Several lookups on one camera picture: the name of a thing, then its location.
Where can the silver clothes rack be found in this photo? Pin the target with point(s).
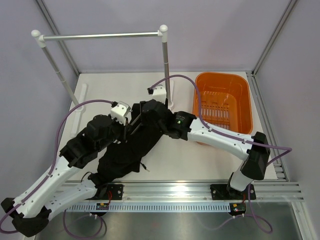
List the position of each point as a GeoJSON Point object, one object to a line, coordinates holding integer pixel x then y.
{"type": "Point", "coordinates": [162, 33]}

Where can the aluminium mounting rail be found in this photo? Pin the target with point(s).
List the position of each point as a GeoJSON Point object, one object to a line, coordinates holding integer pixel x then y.
{"type": "Point", "coordinates": [200, 191]}

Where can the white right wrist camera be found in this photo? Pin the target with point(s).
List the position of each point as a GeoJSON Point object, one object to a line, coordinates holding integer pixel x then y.
{"type": "Point", "coordinates": [158, 93]}

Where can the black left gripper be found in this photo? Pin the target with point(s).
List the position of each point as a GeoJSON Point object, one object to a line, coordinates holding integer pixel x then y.
{"type": "Point", "coordinates": [121, 138]}

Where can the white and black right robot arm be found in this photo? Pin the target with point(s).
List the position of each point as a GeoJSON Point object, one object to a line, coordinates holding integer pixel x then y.
{"type": "Point", "coordinates": [252, 150]}

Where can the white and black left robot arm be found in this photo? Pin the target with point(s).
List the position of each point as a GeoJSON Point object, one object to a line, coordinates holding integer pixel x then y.
{"type": "Point", "coordinates": [33, 209]}

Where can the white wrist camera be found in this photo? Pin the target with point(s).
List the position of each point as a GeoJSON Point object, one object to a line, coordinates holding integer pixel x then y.
{"type": "Point", "coordinates": [119, 112]}
{"type": "Point", "coordinates": [158, 93]}

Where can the white slotted cable duct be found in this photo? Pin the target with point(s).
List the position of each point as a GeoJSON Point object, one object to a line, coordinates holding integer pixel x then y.
{"type": "Point", "coordinates": [150, 207]}

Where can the black shorts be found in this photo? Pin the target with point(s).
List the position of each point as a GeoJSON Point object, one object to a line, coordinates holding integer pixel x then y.
{"type": "Point", "coordinates": [121, 159]}

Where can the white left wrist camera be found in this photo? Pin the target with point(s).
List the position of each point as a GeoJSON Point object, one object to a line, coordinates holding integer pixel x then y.
{"type": "Point", "coordinates": [119, 112]}

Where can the orange plastic basket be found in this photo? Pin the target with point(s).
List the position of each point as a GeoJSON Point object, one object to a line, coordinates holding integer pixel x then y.
{"type": "Point", "coordinates": [225, 101]}

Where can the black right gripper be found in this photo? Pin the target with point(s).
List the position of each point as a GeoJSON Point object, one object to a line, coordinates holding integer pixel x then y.
{"type": "Point", "coordinates": [144, 121]}

